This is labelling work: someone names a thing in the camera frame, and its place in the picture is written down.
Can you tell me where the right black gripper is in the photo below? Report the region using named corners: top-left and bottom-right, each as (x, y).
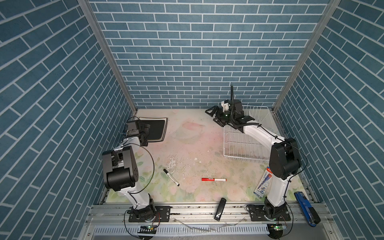
top-left (205, 105), bottom-right (235, 127)

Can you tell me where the black square plate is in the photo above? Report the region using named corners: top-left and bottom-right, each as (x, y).
top-left (139, 117), bottom-right (168, 143)

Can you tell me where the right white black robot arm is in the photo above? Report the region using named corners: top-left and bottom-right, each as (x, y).
top-left (205, 99), bottom-right (302, 220)

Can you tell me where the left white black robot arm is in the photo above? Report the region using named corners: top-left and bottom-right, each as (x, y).
top-left (102, 119), bottom-right (156, 222)

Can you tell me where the red marker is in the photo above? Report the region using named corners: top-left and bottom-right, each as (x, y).
top-left (202, 178), bottom-right (227, 182)

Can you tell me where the black capped white marker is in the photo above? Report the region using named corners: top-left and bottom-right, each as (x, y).
top-left (163, 169), bottom-right (180, 187)

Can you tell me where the black remote control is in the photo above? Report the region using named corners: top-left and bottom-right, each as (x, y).
top-left (214, 198), bottom-right (227, 221)

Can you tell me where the blue black box cutter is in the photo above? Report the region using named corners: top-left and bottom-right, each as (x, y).
top-left (294, 192), bottom-right (321, 227)

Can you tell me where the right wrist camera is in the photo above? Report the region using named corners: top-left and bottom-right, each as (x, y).
top-left (221, 100), bottom-right (232, 112)

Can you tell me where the white wire dish rack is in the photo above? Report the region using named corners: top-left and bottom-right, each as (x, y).
top-left (224, 105), bottom-right (282, 162)

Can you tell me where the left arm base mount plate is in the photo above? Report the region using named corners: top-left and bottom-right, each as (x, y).
top-left (128, 206), bottom-right (171, 223)

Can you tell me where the aluminium front rail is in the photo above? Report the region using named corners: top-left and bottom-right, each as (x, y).
top-left (85, 202), bottom-right (334, 226)

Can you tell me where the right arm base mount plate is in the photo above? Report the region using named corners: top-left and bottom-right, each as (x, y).
top-left (246, 204), bottom-right (291, 222)

